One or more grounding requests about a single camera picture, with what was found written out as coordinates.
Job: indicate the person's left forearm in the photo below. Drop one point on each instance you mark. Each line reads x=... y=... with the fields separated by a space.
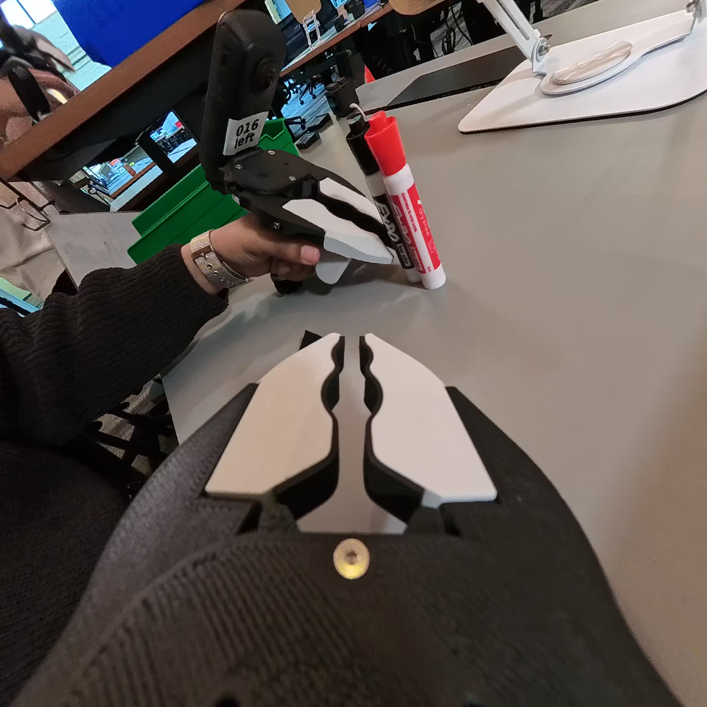
x=94 y=342

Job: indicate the person's left hand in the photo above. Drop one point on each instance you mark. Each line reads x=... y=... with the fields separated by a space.
x=259 y=248

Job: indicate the black office chair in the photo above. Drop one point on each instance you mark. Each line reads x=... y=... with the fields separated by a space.
x=132 y=436

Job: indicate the small black battery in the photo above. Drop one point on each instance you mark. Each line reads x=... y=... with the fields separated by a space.
x=309 y=138

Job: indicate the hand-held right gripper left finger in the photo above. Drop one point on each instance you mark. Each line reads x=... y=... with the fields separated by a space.
x=281 y=436

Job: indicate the green plastic bin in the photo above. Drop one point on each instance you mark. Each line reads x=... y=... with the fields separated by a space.
x=182 y=215

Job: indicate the black charging dock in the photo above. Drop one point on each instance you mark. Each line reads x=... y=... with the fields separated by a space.
x=339 y=96

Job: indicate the long wooden-top desk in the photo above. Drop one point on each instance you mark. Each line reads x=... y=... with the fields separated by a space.
x=331 y=38

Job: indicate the black desk pad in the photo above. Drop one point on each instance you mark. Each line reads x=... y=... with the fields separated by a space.
x=447 y=77

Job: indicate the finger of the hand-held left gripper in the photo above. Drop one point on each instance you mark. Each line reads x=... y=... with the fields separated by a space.
x=353 y=246
x=351 y=199

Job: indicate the white tablet stand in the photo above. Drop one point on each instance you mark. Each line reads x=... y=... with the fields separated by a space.
x=596 y=72

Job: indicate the red dry erase marker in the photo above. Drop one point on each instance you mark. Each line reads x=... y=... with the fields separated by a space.
x=408 y=204

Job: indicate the wooden clipboard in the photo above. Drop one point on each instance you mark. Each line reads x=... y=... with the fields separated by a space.
x=414 y=4

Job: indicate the black dry erase marker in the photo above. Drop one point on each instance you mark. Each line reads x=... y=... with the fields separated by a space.
x=378 y=188

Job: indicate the metal band wristwatch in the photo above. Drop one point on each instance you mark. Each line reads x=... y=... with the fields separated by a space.
x=215 y=265

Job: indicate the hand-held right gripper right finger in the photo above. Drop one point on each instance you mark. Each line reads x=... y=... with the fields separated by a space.
x=431 y=436

